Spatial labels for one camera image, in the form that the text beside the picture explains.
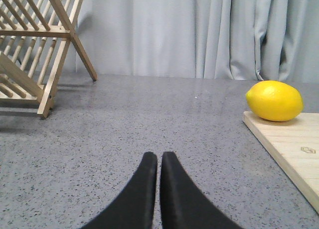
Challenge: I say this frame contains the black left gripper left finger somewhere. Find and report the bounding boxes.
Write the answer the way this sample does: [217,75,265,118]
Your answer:
[82,152,158,229]

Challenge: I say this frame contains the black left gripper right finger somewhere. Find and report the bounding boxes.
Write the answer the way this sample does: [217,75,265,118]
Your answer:
[159,152,240,229]

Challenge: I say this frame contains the wooden cutting board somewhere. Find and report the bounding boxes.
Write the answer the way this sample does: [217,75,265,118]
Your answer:
[243,111,319,212]

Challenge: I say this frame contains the yellow lemon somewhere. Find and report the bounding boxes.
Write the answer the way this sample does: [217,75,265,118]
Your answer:
[246,80,304,121]

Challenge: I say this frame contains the grey curtain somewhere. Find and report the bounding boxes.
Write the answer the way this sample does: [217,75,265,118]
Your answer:
[78,0,319,83]

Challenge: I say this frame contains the wooden dish rack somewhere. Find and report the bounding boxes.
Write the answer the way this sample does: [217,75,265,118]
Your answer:
[0,0,97,118]

